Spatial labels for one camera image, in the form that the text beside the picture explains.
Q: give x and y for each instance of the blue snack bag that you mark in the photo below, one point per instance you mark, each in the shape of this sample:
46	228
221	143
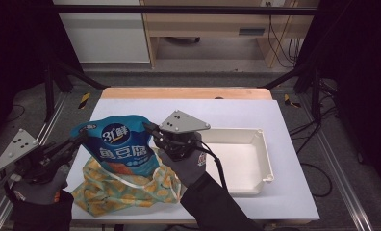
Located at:
124	144

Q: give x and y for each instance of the person's right hand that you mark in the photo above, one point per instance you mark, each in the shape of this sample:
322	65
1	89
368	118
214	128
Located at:
191	170

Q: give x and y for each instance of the black metal stand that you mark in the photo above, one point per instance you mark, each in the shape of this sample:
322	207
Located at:
307	77
66	75

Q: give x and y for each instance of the white table cover board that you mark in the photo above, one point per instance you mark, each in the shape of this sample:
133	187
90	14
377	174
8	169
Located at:
230	112

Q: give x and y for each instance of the yellow black tape strip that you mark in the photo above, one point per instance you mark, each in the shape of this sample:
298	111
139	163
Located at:
289	101
84	100

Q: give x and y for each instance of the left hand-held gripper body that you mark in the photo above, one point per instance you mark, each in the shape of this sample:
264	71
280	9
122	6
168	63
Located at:
15	149

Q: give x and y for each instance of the aluminium floor rail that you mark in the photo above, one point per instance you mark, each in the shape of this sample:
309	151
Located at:
336	166
47	128

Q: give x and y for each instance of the orange-print green cloth bag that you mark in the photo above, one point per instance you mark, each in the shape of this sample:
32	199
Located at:
124	195

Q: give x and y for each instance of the white plastic tray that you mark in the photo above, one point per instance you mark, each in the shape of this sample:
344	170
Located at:
243	160

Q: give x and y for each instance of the dark curtain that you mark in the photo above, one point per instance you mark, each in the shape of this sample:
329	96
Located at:
365	80
15	48

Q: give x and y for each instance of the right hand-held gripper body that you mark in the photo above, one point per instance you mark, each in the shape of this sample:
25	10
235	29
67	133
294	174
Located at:
182	123

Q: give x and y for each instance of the white cabinet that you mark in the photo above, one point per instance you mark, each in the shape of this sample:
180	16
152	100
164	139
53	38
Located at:
105	35

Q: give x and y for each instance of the light wooden desk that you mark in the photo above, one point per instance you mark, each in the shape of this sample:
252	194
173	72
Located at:
208	24

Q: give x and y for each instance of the black horizontal frame bar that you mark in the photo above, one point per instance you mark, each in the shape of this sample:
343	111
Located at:
179	9

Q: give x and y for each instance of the person's left hand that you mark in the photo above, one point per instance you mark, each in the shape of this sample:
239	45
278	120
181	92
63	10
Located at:
39	192

